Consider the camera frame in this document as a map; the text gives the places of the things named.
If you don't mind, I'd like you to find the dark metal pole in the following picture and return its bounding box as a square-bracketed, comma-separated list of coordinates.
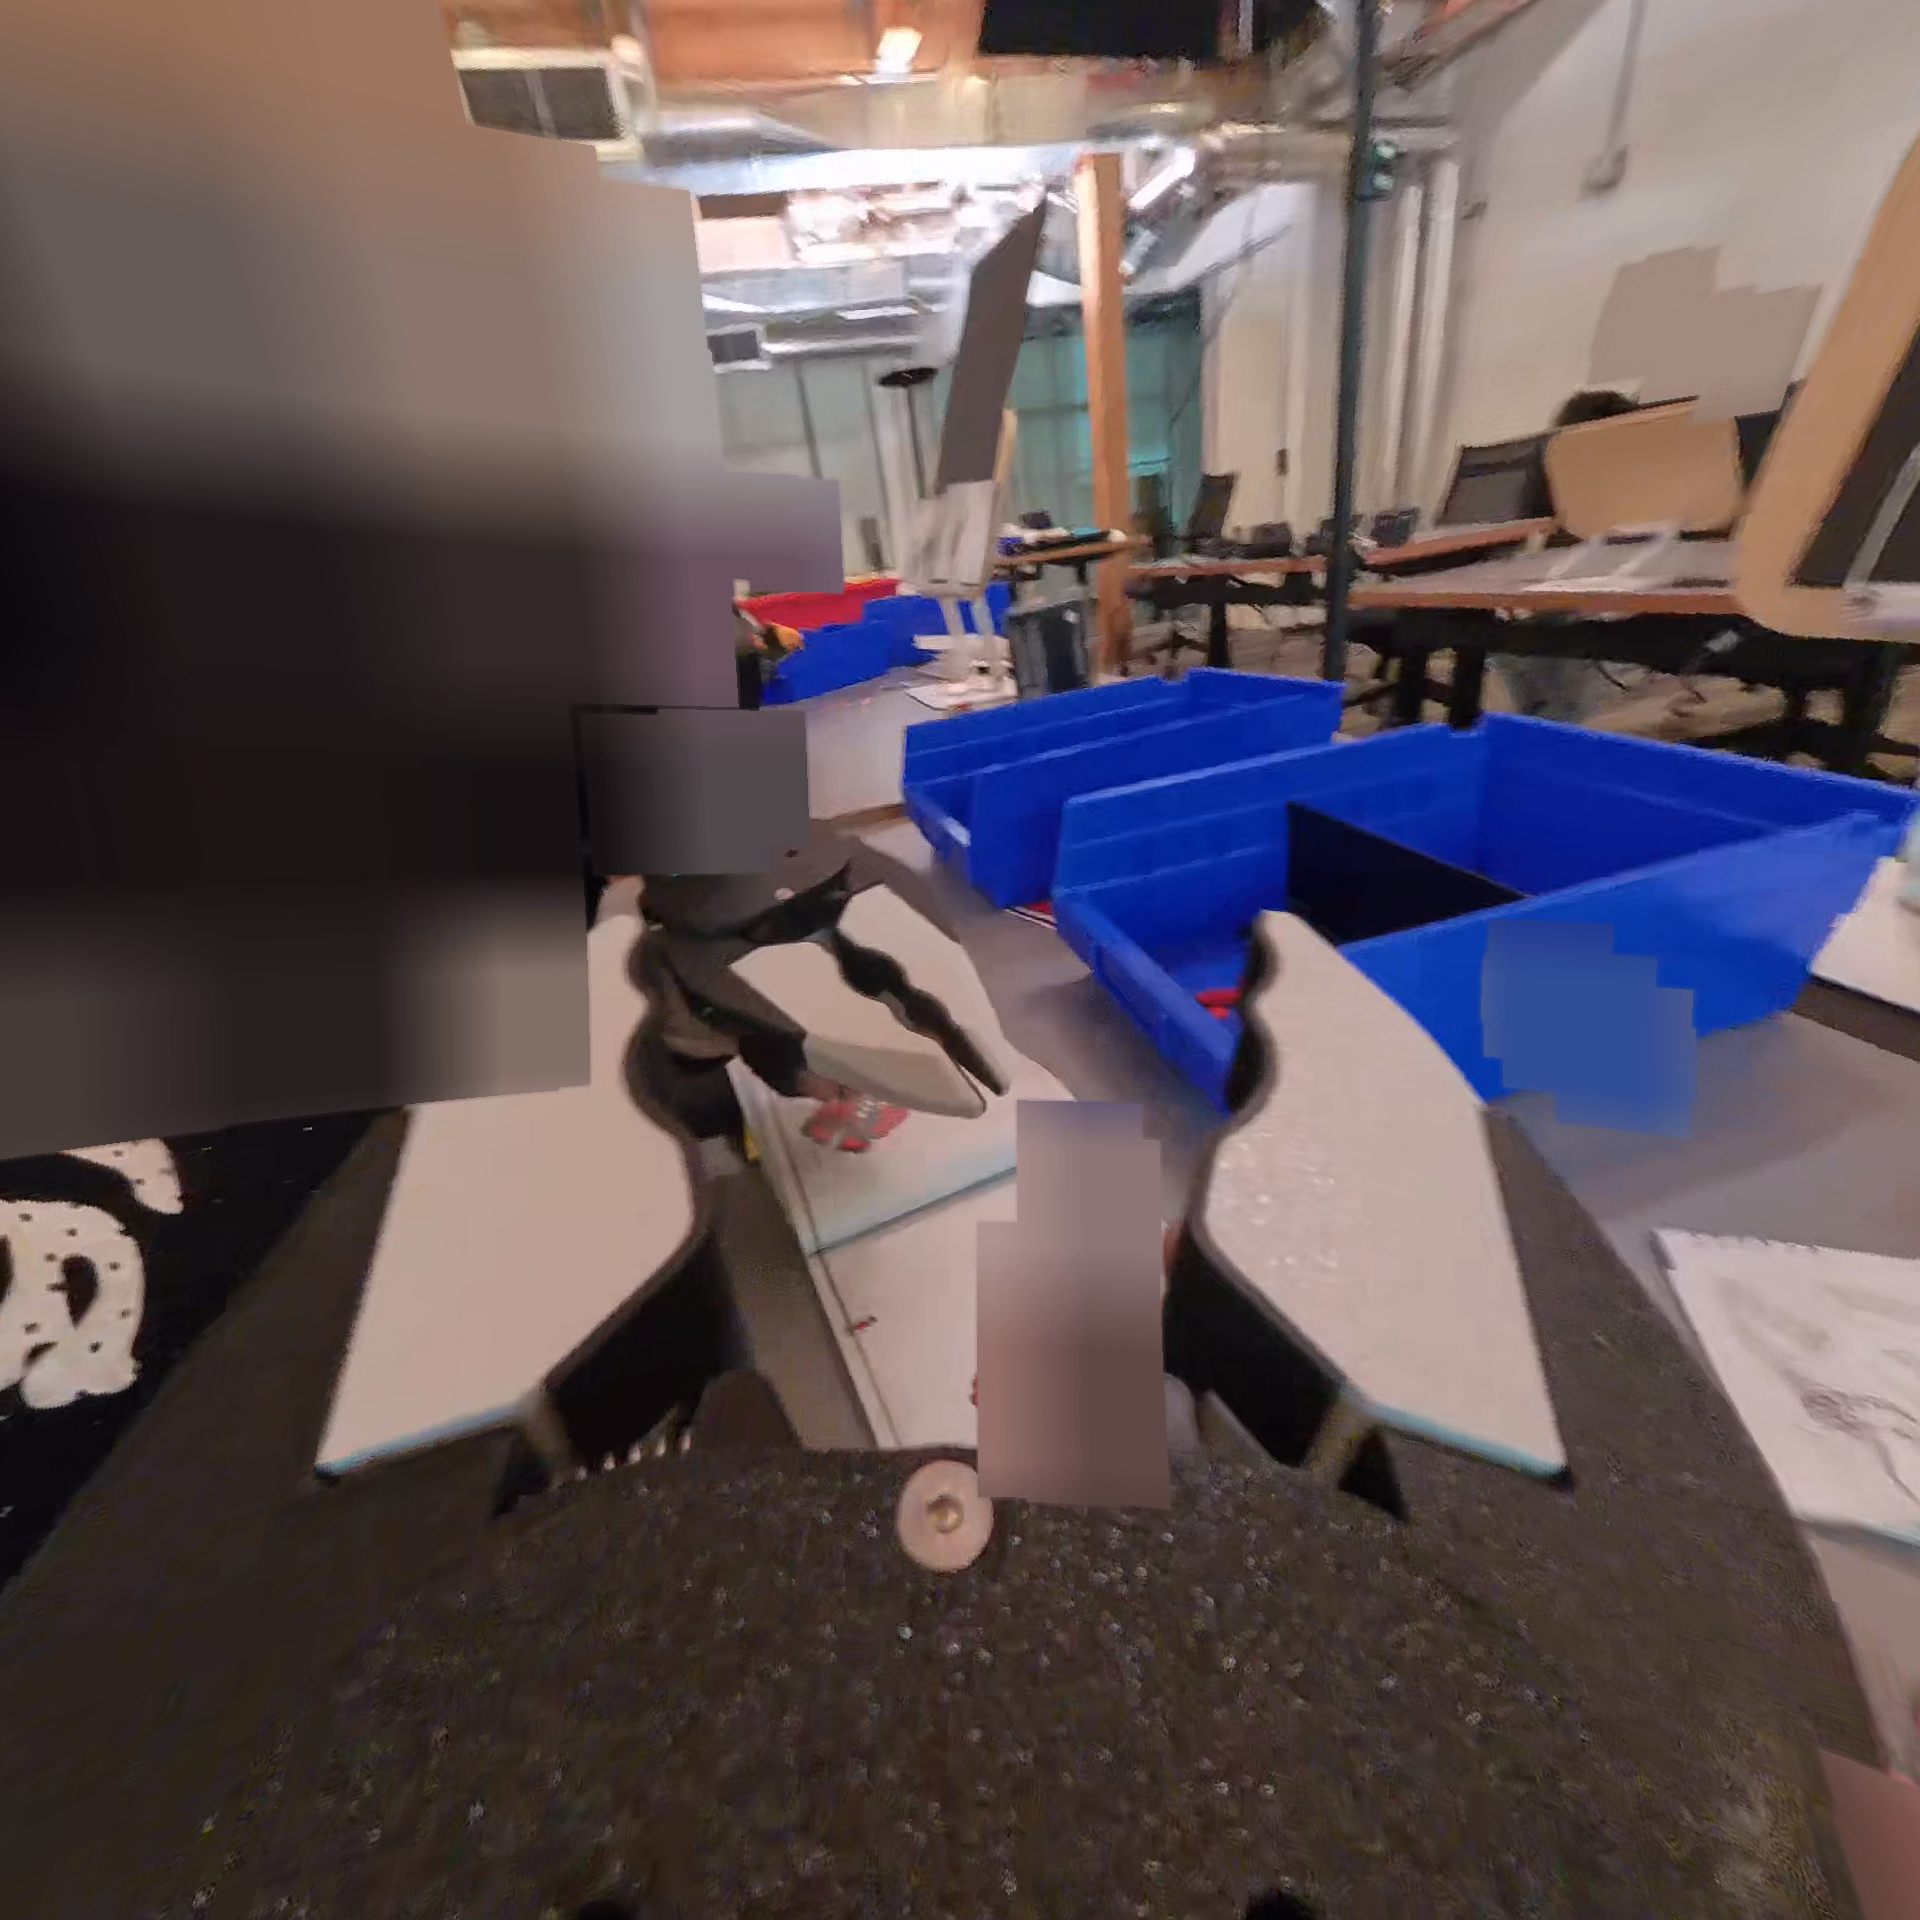
[1323, 0, 1403, 687]

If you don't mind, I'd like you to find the blue plastic storage bin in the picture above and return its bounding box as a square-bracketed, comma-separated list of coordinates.
[762, 587, 1010, 706]
[900, 669, 1346, 913]

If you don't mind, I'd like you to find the wooden post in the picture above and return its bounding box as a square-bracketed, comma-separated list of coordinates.
[1072, 152, 1135, 682]

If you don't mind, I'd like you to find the black box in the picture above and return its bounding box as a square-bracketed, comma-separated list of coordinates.
[1008, 597, 1093, 702]

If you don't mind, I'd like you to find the white work mat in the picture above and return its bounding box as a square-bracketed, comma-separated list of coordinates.
[748, 1050, 1023, 1453]

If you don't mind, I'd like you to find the printed instruction booklet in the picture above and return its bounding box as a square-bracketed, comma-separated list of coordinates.
[1651, 1227, 1920, 1550]

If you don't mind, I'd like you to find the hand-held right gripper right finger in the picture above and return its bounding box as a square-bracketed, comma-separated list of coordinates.
[1160, 909, 1574, 1502]

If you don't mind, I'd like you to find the ceiling air vent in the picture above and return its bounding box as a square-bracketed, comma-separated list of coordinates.
[455, 49, 635, 146]

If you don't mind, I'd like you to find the wooden desk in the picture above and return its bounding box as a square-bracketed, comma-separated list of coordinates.
[1122, 518, 1562, 677]
[1346, 569, 1920, 770]

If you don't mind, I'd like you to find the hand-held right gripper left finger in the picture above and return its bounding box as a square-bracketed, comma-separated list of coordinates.
[316, 913, 751, 1485]

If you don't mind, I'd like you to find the cardboard sheet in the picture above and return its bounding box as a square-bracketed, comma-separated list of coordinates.
[1543, 405, 1744, 538]

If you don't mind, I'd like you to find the silver air duct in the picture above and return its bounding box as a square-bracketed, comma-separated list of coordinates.
[630, 67, 1354, 174]

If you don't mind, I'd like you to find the blue bin with black divider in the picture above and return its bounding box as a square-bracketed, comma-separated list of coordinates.
[1054, 711, 1920, 1117]

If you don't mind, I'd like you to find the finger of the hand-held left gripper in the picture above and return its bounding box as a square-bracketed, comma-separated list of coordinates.
[662, 960, 992, 1121]
[827, 888, 1037, 1104]

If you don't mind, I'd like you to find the red plastic storage bin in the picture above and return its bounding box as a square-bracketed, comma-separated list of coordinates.
[743, 583, 903, 637]

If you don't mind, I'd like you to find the white paper sheet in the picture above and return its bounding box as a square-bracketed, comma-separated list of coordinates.
[1807, 855, 1920, 1024]

